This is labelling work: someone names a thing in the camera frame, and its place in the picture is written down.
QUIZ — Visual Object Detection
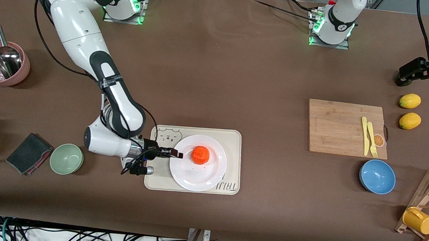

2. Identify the teal cable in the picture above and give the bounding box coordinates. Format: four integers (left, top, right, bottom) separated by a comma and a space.
0, 216, 11, 241

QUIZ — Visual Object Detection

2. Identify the yellow plastic cup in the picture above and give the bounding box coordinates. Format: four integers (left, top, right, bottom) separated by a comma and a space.
401, 206, 429, 236

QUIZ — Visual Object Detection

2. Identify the yellow plastic fork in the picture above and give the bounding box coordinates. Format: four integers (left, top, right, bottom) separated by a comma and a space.
364, 121, 382, 158

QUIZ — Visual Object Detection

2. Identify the white round plate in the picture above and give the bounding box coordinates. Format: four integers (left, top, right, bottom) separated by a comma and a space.
167, 132, 230, 195

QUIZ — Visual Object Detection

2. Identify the metal scoop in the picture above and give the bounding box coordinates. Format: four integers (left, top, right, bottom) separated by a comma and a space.
0, 25, 26, 81

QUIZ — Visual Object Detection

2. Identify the light green bowl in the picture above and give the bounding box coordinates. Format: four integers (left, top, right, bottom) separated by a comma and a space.
48, 142, 86, 177

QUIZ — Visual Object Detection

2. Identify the black base power cable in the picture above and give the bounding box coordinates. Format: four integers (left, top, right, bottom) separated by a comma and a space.
247, 0, 321, 23

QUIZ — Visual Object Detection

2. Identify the yellow lemon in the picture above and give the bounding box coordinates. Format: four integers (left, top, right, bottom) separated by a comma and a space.
398, 111, 422, 131
398, 92, 422, 110

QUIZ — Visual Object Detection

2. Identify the bamboo cutting board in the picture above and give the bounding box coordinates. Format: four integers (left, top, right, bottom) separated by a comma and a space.
304, 98, 393, 160

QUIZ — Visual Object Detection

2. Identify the dark grey folded cloth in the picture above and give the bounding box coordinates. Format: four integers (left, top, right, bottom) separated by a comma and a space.
5, 130, 55, 178

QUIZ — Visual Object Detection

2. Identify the cream bear print tray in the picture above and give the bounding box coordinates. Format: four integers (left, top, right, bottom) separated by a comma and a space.
143, 121, 245, 199

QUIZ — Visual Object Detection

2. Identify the yellow plastic knife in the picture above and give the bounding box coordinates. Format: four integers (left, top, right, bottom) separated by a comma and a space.
358, 116, 373, 157

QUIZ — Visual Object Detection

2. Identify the small metal mounting bracket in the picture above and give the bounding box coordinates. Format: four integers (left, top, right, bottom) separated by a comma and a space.
187, 228, 211, 241

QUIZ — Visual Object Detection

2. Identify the blue bowl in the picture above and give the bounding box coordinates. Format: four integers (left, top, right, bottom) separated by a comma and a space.
357, 158, 398, 196

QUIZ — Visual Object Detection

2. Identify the orange mandarin fruit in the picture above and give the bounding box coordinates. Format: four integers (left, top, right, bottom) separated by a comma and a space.
190, 145, 211, 166

